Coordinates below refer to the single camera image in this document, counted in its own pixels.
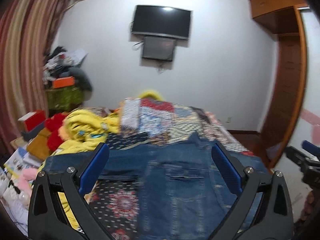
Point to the mustard brown garment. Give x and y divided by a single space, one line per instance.
38 146

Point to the orange box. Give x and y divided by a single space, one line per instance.
63 82

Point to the small dark wall monitor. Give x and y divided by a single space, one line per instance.
158 48

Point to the striped red beige curtain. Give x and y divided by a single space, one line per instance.
28 29

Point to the green cloth covered table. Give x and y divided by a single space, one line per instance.
65 98

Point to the yellow plush pillow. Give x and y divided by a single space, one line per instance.
151 94

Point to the blue denim jacket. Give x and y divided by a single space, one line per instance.
162 192

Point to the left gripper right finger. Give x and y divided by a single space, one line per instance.
273 218

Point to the black wall television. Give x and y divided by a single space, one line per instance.
161 21

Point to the brown wooden wardrobe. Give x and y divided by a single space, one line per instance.
283 19

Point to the yellow printed garment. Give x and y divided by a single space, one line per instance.
82 131

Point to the patchwork patterned bedspread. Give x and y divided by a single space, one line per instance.
146 121

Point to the red white box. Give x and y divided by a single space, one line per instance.
32 119

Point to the red fuzzy garment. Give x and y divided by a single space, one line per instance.
53 125

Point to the pink plush toy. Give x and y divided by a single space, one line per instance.
28 174

